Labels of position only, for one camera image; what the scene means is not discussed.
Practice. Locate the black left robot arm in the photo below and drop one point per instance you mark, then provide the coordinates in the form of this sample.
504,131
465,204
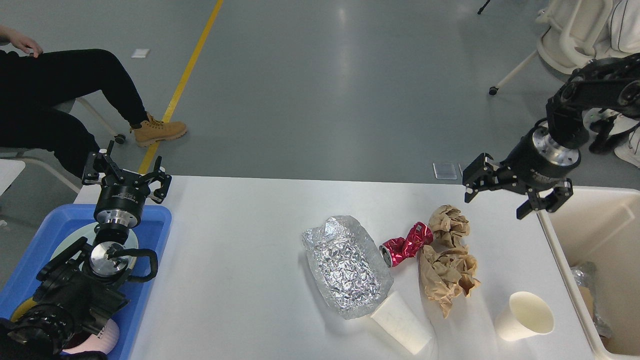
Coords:
79,289

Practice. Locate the beige plastic bin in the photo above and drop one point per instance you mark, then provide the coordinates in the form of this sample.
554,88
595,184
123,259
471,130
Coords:
601,225

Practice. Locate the crumpled aluminium foil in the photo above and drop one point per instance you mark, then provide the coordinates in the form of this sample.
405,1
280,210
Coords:
347,266

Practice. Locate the small brown paper ball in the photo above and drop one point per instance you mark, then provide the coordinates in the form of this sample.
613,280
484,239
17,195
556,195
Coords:
449,226

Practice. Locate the crushed red can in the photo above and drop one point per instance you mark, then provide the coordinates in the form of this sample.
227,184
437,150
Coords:
396,250

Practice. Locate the white office chair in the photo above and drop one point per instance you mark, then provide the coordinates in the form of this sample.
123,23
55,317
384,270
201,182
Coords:
576,33

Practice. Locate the white paper scrap on floor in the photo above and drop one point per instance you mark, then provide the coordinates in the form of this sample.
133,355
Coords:
140,53

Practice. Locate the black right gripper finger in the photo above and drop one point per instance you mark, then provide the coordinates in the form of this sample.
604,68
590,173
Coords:
559,195
487,174

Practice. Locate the black tripod stand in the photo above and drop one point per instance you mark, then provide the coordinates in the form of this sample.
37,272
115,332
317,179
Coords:
483,7

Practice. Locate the tan work boot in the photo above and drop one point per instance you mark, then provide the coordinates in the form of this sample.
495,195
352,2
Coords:
150,131

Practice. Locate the person in white clothes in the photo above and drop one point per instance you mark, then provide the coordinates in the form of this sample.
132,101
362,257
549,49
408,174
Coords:
621,38

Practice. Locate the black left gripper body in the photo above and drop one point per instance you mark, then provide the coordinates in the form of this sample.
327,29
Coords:
121,204

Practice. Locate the seated person in black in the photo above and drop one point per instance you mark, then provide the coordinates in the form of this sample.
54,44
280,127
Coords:
32,86

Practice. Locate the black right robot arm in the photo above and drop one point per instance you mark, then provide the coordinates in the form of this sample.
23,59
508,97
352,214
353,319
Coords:
601,84

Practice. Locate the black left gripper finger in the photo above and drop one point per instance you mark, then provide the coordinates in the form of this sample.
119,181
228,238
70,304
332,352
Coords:
100,169
155,184

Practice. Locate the brown paper bag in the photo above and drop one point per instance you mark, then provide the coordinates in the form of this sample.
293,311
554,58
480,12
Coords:
445,275
589,300

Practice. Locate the left clear floor plate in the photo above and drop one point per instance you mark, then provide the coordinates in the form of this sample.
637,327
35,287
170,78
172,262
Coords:
445,170

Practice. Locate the pink HOME mug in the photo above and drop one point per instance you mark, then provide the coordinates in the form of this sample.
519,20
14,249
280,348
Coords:
104,342

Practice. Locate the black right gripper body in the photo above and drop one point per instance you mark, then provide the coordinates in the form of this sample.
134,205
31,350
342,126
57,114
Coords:
537,162

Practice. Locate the clear plastic in bin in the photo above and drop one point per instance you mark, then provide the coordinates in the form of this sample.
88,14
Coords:
584,276

